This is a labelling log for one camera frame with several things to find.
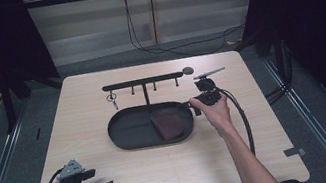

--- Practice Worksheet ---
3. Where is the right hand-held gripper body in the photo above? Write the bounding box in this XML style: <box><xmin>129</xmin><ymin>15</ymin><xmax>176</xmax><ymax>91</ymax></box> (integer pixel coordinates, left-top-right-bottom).
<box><xmin>192</xmin><ymin>66</ymin><xmax>232</xmax><ymax>108</ymax></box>

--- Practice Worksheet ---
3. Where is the brown leather pouch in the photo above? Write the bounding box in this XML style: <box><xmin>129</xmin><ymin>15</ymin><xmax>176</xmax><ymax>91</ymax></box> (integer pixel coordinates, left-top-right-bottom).
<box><xmin>149</xmin><ymin>106</ymin><xmax>188</xmax><ymax>144</ymax></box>

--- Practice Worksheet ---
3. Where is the black key rack with tray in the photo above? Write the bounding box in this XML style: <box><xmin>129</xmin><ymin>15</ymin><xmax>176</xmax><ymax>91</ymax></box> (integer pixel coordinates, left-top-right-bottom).
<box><xmin>99</xmin><ymin>69</ymin><xmax>198</xmax><ymax>155</ymax></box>

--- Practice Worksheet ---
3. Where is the silver keyring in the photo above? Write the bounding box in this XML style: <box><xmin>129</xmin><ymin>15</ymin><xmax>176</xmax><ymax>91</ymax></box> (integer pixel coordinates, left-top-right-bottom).
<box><xmin>105</xmin><ymin>92</ymin><xmax>120</xmax><ymax>112</ymax></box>

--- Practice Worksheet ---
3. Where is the person's right hand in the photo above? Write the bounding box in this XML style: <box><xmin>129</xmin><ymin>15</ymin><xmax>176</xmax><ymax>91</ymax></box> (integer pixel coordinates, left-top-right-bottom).
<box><xmin>188</xmin><ymin>90</ymin><xmax>236</xmax><ymax>142</ymax></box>

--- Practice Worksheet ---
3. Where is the dark round disc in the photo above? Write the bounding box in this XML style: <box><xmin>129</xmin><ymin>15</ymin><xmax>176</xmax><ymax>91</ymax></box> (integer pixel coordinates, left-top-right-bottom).
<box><xmin>181</xmin><ymin>65</ymin><xmax>195</xmax><ymax>77</ymax></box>

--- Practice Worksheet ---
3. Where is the grey tape strip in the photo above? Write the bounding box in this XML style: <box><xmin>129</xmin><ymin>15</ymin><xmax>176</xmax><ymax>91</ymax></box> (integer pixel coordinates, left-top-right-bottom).
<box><xmin>282</xmin><ymin>145</ymin><xmax>307</xmax><ymax>159</ymax></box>

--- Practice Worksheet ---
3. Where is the black metal stand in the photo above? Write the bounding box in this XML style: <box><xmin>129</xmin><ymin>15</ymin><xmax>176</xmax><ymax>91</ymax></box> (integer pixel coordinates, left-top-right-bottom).
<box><xmin>0</xmin><ymin>74</ymin><xmax>21</xmax><ymax>135</ymax></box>

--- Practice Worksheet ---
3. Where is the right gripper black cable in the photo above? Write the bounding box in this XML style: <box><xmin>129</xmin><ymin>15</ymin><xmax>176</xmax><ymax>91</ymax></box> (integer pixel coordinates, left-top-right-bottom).
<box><xmin>215</xmin><ymin>83</ymin><xmax>258</xmax><ymax>161</ymax></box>

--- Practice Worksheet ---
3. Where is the long black floor cable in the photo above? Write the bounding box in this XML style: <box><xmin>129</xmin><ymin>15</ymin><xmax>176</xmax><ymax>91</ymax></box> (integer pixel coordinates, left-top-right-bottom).
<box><xmin>123</xmin><ymin>0</ymin><xmax>251</xmax><ymax>68</ymax></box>

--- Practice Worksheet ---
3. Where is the black cable bundle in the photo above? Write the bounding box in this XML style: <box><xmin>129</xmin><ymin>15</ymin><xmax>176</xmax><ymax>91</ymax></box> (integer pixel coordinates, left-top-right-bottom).
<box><xmin>255</xmin><ymin>38</ymin><xmax>299</xmax><ymax>107</ymax></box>

